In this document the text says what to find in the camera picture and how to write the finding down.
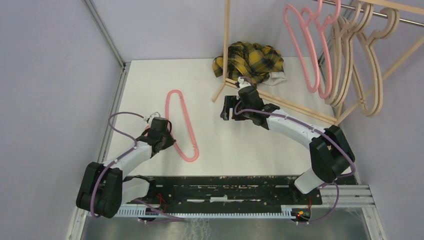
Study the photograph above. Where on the white cloth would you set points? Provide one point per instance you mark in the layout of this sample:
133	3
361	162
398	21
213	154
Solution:
275	78

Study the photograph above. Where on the yellow plaid shirt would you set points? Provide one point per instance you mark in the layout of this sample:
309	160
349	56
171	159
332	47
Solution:
253	60

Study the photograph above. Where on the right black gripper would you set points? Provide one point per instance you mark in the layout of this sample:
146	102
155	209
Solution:
230	101

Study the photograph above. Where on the white slotted cable duct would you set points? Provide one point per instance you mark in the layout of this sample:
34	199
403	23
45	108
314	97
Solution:
140	211

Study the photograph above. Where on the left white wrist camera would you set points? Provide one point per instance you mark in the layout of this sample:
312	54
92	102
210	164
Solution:
151	116

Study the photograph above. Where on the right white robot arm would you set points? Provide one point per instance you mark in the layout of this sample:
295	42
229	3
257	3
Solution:
331	156

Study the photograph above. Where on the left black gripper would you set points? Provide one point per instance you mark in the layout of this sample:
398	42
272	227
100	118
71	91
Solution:
170	141

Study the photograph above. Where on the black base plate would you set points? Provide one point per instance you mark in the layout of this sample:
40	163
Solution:
227	194

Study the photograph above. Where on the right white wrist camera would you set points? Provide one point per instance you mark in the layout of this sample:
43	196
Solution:
244	81

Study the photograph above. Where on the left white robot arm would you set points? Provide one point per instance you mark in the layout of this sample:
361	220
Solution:
106	186

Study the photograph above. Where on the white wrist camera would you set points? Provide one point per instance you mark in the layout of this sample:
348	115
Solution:
244	81
151	116

